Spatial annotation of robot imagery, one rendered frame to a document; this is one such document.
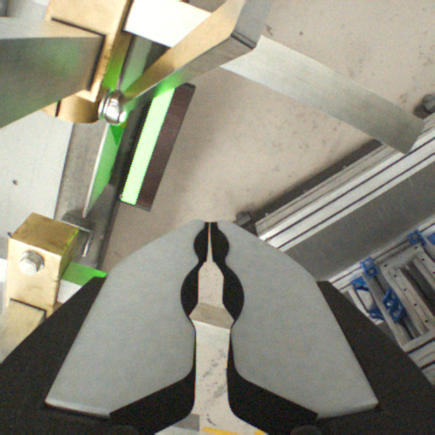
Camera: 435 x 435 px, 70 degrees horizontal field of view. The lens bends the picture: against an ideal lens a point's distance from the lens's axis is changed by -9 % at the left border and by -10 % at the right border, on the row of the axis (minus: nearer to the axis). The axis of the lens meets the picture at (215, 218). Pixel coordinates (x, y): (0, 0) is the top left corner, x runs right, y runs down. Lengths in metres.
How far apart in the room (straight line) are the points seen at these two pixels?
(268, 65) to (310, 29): 0.90
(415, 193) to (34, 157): 1.03
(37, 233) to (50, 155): 0.24
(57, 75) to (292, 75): 0.15
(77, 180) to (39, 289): 0.17
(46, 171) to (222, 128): 0.69
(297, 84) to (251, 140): 0.91
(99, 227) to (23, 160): 0.17
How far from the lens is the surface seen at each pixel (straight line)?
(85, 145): 0.44
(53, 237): 0.33
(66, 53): 0.18
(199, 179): 1.19
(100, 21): 0.24
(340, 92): 0.26
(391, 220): 1.17
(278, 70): 0.24
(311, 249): 1.12
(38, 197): 0.59
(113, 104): 0.25
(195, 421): 0.58
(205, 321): 0.35
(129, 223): 1.29
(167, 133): 0.41
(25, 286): 0.35
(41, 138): 0.55
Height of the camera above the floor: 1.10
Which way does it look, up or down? 61 degrees down
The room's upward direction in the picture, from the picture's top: 178 degrees clockwise
